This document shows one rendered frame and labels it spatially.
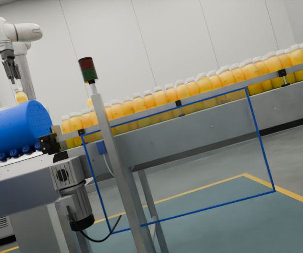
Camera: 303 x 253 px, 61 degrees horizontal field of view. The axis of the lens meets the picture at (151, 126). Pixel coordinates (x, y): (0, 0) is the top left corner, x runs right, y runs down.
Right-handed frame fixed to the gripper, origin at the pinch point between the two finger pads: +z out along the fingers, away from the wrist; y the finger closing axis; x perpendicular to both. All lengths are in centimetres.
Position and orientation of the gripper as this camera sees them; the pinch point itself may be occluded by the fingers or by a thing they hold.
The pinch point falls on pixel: (16, 84)
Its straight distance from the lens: 177.8
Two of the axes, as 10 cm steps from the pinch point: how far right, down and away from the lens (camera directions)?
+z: 2.8, 9.6, 0.3
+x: 9.6, -2.8, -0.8
